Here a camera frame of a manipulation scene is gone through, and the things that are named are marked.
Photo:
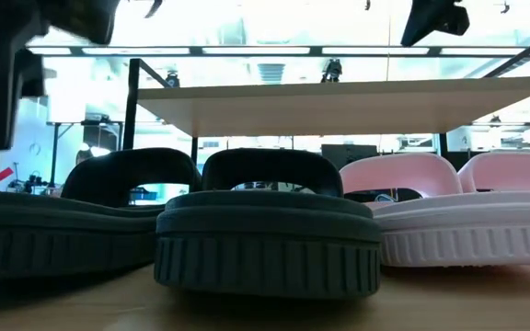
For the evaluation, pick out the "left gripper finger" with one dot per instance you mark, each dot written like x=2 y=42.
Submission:
x=85 y=20

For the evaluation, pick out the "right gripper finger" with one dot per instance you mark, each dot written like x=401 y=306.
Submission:
x=423 y=18

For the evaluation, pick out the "pink rubber slide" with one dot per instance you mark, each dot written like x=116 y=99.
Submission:
x=513 y=170
x=467 y=234

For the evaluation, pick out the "black rubber slide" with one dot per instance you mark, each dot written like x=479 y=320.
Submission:
x=62 y=230
x=267 y=239

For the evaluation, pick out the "background black robot arm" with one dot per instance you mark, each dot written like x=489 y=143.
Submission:
x=30 y=182

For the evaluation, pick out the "wooden shelf with black legs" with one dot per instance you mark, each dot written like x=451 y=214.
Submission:
x=338 y=115

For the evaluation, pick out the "small black ceiling fixture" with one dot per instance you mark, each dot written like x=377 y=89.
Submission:
x=504 y=6

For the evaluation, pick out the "black background stand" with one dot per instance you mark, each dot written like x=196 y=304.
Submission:
x=100 y=138

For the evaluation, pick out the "black background monitor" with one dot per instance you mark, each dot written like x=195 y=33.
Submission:
x=348 y=154

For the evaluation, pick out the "ceiling air vent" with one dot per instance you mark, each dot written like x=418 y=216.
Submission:
x=271 y=73

